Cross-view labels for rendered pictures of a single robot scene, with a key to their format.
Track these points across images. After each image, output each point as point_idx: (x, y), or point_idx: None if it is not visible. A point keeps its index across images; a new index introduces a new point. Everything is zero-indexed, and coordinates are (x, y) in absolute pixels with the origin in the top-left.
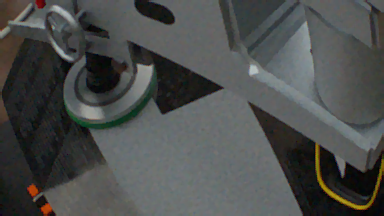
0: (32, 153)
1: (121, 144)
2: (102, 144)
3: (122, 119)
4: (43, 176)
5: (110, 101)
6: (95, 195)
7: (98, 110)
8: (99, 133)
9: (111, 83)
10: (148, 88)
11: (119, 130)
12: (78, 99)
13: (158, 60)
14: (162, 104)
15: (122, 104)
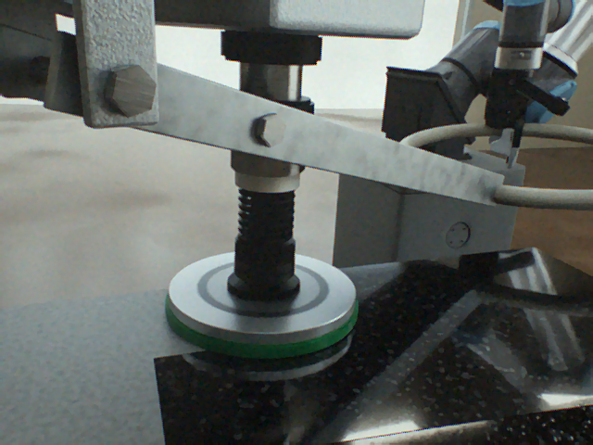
0: None
1: (122, 312)
2: (138, 296)
3: (166, 309)
4: None
5: (203, 289)
6: None
7: (192, 277)
8: (164, 295)
9: (237, 286)
10: (208, 330)
11: (155, 313)
12: (233, 262)
13: (297, 364)
14: (179, 360)
15: (186, 298)
